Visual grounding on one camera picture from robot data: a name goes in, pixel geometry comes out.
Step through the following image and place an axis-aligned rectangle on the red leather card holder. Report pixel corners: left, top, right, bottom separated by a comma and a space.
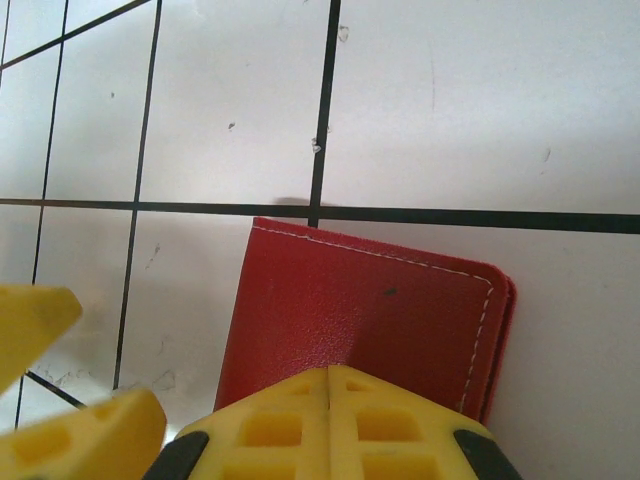
213, 215, 517, 436

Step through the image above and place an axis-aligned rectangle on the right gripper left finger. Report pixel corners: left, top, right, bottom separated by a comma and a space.
144, 364, 331, 480

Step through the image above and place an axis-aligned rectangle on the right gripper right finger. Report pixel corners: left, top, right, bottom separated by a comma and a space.
327, 364, 524, 480

